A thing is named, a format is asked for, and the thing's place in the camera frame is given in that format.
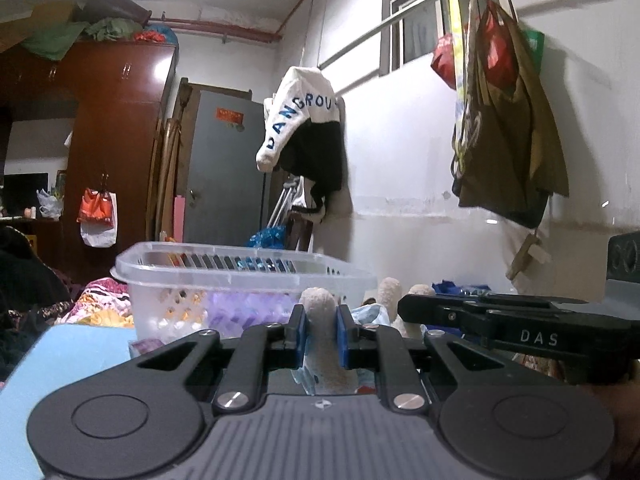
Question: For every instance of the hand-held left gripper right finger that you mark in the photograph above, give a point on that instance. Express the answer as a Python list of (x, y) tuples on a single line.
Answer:
[(344, 336)]

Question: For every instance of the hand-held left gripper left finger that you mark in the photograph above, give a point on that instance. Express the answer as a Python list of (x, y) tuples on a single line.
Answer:
[(299, 334)]

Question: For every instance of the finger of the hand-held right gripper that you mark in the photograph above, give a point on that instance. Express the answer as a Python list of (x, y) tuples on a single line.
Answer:
[(450, 316), (525, 300)]

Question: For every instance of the cream plush toy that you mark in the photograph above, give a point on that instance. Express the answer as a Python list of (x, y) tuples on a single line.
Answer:
[(322, 340)]

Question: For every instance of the clear plastic basket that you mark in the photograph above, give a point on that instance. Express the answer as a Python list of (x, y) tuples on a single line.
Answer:
[(210, 280)]

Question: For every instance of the blue cloth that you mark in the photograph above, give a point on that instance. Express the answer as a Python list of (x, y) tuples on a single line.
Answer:
[(457, 287)]

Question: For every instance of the purple packet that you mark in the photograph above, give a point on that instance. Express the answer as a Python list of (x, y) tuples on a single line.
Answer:
[(250, 310)]

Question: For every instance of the blue plastic bag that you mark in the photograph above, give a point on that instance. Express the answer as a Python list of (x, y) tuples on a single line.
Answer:
[(265, 237)]

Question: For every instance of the metal crutches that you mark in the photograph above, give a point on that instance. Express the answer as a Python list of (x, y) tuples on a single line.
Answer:
[(285, 205)]

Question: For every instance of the olive hanging bags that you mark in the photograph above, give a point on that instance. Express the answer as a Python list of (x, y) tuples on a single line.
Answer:
[(510, 140)]

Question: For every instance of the grey metal cabinet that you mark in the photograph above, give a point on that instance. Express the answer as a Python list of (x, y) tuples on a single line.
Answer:
[(225, 170)]

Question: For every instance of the floral blanket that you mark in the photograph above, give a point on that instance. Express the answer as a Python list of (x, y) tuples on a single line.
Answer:
[(100, 305)]

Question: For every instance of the wooden planks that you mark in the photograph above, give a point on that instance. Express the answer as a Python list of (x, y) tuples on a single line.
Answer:
[(167, 180)]

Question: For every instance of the white and black jacket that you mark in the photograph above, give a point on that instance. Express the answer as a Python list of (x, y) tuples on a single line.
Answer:
[(305, 125)]

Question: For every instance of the orange and white plastic bag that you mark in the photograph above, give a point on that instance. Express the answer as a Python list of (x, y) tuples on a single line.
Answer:
[(97, 215)]

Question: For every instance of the light blue foam board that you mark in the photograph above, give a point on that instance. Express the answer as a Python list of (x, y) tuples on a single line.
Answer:
[(60, 375)]

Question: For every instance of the red hanging bag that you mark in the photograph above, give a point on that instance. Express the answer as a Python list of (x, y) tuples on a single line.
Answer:
[(445, 57)]

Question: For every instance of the brown wooden wardrobe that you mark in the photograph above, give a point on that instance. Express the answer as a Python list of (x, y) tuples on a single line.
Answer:
[(110, 135)]

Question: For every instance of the dark cloth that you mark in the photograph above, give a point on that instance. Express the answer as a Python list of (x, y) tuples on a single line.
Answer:
[(25, 280)]

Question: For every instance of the window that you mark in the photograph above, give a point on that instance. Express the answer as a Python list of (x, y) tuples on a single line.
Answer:
[(420, 25)]

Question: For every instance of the metal clothes rod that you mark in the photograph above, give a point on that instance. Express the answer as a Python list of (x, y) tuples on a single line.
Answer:
[(380, 30)]

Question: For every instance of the black monitor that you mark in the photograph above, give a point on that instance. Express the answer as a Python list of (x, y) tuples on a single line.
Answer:
[(25, 195)]

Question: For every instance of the red ceiling pipe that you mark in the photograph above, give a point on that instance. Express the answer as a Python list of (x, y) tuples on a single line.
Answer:
[(220, 30)]

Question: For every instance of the dark brown bin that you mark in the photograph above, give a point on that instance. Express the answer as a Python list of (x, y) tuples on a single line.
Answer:
[(117, 2)]

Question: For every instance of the green cloth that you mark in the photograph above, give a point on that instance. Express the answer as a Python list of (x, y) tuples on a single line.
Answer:
[(55, 40)]

